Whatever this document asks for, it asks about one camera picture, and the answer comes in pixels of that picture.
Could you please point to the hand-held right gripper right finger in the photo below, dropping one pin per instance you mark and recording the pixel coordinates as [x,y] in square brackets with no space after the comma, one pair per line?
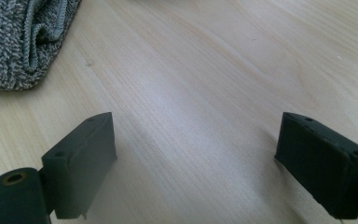
[323,168]

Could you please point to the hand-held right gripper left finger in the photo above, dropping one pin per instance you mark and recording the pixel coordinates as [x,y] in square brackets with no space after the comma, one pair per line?
[80,161]

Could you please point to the grey terry towel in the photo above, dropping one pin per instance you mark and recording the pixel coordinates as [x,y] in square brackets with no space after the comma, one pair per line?
[3,46]

